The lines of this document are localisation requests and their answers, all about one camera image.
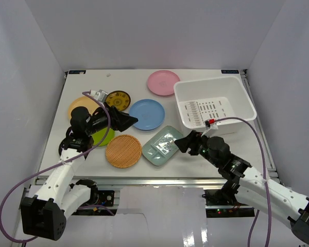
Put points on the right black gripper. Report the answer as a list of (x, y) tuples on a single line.
[(191, 141)]

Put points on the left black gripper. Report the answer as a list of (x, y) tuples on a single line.
[(113, 118)]

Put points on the yellow patterned dark plate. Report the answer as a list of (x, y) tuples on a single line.
[(120, 99)]

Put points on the woven bamboo round plate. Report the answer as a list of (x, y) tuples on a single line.
[(123, 151)]

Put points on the green rectangular divided plate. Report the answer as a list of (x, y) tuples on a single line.
[(161, 147)]

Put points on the blue round plate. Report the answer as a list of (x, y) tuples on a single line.
[(150, 114)]

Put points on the pink round plate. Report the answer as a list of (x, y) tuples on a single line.
[(162, 82)]

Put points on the black glossy round plate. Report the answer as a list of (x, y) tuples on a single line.
[(67, 142)]

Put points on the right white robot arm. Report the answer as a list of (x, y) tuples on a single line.
[(246, 185)]

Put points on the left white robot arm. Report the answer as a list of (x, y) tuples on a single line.
[(46, 213)]

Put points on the white plastic bin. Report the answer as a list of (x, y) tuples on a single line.
[(213, 98)]

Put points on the orange round plate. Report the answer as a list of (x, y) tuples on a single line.
[(82, 102)]

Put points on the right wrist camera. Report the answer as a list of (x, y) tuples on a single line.
[(210, 128)]

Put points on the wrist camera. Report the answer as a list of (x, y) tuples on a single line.
[(210, 128), (99, 95)]

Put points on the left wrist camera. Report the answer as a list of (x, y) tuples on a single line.
[(99, 95)]

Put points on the aluminium table frame rail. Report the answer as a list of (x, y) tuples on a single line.
[(193, 182)]

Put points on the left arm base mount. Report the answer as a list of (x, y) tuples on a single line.
[(103, 206)]

